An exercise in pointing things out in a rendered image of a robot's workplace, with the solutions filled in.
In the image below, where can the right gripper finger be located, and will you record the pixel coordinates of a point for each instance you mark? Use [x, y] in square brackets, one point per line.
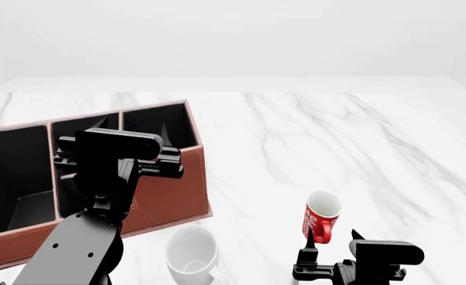
[356, 236]
[309, 255]

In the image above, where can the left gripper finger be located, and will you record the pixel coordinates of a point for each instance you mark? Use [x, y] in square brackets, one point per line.
[103, 124]
[165, 137]

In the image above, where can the red patterned mug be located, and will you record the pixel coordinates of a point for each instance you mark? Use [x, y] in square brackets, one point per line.
[310, 220]

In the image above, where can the brown leather desk caddy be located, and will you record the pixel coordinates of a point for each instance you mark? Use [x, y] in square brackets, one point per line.
[169, 193]

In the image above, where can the white ceramic mug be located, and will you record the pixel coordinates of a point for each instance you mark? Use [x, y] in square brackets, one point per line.
[189, 242]

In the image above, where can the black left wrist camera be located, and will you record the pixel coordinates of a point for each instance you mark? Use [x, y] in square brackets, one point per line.
[114, 145]

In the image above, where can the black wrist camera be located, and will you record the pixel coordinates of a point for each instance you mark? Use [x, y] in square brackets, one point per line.
[114, 145]
[387, 252]

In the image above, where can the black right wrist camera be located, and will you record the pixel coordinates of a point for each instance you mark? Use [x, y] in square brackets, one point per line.
[387, 252]

